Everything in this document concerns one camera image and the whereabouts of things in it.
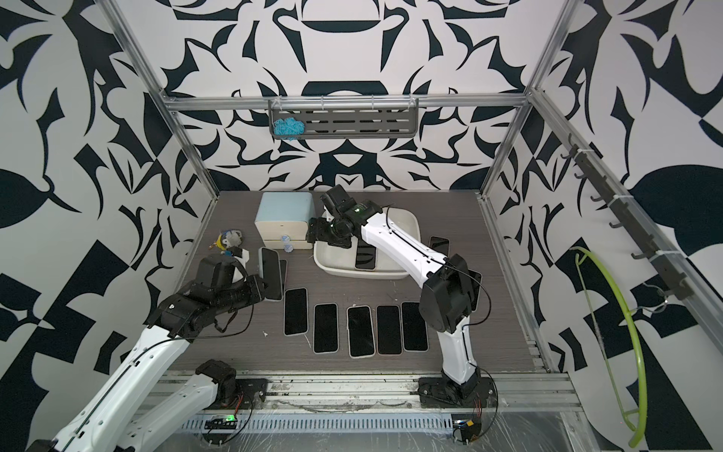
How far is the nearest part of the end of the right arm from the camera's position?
1.99 ft

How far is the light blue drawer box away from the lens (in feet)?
3.06

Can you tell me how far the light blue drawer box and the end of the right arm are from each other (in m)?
0.18
